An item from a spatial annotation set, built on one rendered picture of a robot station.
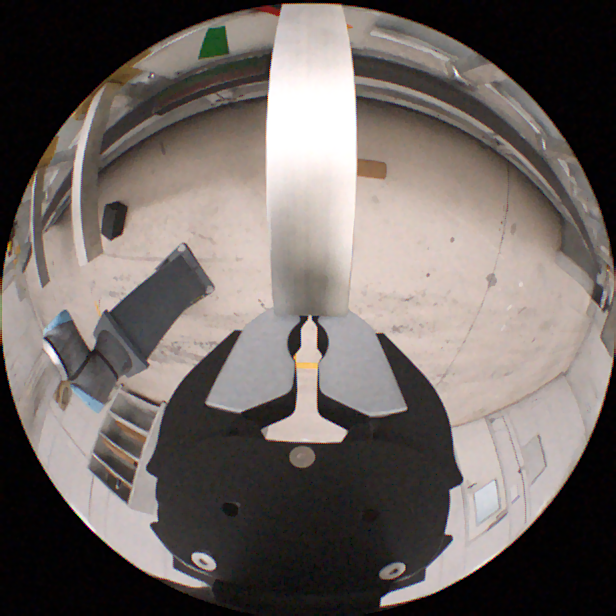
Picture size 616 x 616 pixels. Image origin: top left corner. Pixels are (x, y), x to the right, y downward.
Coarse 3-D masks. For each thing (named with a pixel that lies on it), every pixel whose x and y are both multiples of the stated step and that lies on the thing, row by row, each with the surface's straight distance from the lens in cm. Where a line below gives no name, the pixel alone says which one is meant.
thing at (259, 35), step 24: (216, 24) 29; (240, 24) 29; (264, 24) 29; (360, 24) 29; (168, 48) 31; (192, 48) 32; (240, 48) 33; (264, 48) 33; (360, 48) 33; (168, 72) 36
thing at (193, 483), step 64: (192, 448) 6; (256, 448) 5; (320, 448) 5; (384, 448) 6; (192, 512) 6; (256, 512) 5; (320, 512) 5; (384, 512) 5; (448, 512) 6; (192, 576) 7; (256, 576) 6; (320, 576) 5; (384, 576) 6
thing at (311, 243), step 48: (288, 48) 10; (336, 48) 10; (288, 96) 8; (336, 96) 8; (288, 144) 7; (336, 144) 7; (288, 192) 7; (336, 192) 7; (288, 240) 7; (336, 240) 7; (288, 288) 8; (336, 288) 8
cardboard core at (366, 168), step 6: (360, 162) 88; (366, 162) 89; (372, 162) 90; (378, 162) 91; (384, 162) 94; (360, 168) 88; (366, 168) 88; (372, 168) 89; (378, 168) 90; (384, 168) 90; (360, 174) 89; (366, 174) 89; (372, 174) 90; (378, 174) 90; (384, 174) 91
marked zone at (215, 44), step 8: (208, 32) 29; (216, 32) 30; (224, 32) 30; (208, 40) 31; (216, 40) 31; (224, 40) 31; (208, 48) 32; (216, 48) 32; (224, 48) 33; (200, 56) 34; (208, 56) 34; (216, 56) 34
